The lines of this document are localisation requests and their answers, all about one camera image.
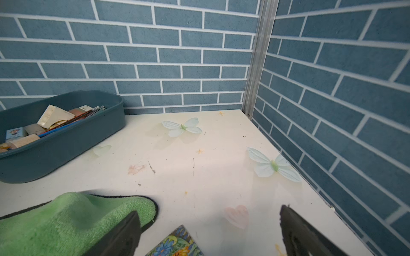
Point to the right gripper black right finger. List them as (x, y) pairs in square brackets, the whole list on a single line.
[(302, 239)]

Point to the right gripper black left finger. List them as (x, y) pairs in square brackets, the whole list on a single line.
[(122, 240)]

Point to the green microfiber cloth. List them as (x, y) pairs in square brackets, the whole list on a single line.
[(70, 224)]

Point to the colourful picture book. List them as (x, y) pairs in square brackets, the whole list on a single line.
[(177, 243)]

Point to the teal plastic bin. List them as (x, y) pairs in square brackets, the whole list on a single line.
[(45, 155)]

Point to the pencils in bin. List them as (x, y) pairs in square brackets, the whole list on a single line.
[(73, 120)]

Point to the cream box in bin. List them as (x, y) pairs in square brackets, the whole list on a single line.
[(53, 115)]

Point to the aluminium corner post right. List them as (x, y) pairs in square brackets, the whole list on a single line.
[(267, 13)]

